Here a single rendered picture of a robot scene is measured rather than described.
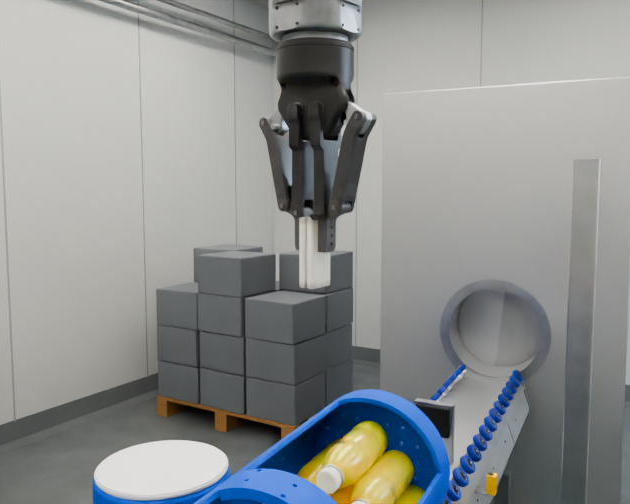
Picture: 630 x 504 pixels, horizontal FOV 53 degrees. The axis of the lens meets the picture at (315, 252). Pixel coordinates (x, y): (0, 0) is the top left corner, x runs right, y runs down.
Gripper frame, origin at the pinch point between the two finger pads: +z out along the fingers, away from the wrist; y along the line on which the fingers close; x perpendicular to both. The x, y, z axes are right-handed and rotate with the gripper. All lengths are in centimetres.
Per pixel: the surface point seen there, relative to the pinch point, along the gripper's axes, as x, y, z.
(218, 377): 239, -270, 128
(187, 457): 38, -65, 54
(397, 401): 51, -20, 34
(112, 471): 24, -72, 54
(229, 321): 240, -260, 88
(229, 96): 368, -386, -79
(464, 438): 111, -34, 66
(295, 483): 12.3, -12.9, 33.2
